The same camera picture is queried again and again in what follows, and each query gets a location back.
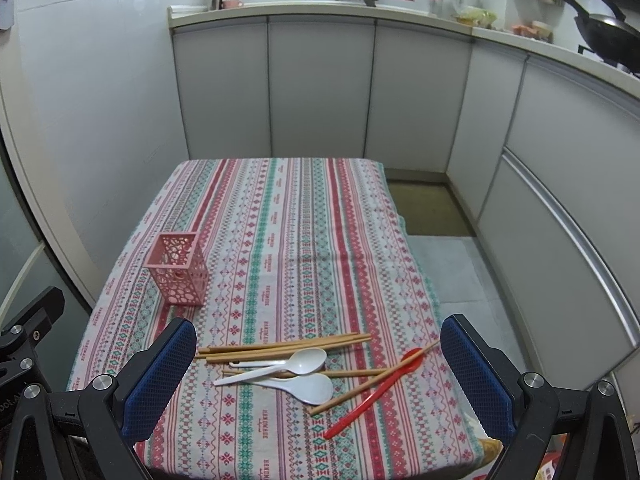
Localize wooden chopstick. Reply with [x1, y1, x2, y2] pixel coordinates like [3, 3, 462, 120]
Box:
[205, 342, 361, 364]
[198, 333, 369, 356]
[308, 339, 440, 416]
[195, 334, 372, 364]
[221, 367, 388, 378]

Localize red plastic spoon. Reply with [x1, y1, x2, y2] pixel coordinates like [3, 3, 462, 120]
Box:
[323, 349, 426, 440]

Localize white plastic spoon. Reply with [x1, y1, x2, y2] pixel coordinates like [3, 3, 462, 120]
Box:
[214, 348, 326, 387]
[250, 374, 333, 406]
[228, 360, 286, 370]

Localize white kitchen cabinets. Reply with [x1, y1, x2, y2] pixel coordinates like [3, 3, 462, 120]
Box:
[168, 2, 639, 396]

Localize pink perforated utensil holder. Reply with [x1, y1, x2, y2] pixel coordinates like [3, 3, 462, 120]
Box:
[144, 232, 209, 307]

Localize patterned tablecloth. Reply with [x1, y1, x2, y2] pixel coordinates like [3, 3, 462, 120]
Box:
[68, 158, 484, 479]

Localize black wok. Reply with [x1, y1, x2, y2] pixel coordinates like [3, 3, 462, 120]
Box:
[562, 0, 639, 76]

